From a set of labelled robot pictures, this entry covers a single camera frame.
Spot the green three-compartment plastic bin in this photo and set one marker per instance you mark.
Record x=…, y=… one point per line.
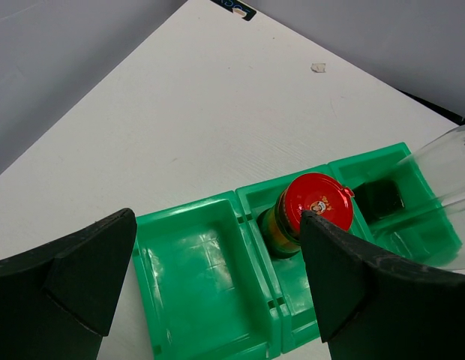
x=209, y=288

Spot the glass bottle with dark sauce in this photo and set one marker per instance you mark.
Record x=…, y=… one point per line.
x=430, y=176

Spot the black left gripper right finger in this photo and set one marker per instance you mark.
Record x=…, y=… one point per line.
x=373, y=304

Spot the left blue logo sticker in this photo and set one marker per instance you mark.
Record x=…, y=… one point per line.
x=244, y=11

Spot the red cap sauce bottle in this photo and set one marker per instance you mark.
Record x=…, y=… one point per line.
x=313, y=191

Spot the clear glass bottle gold spout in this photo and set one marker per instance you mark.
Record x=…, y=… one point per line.
x=432, y=235

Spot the small tape scrap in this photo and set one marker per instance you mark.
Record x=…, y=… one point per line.
x=318, y=68

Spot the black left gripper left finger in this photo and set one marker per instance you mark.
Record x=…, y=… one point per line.
x=58, y=300

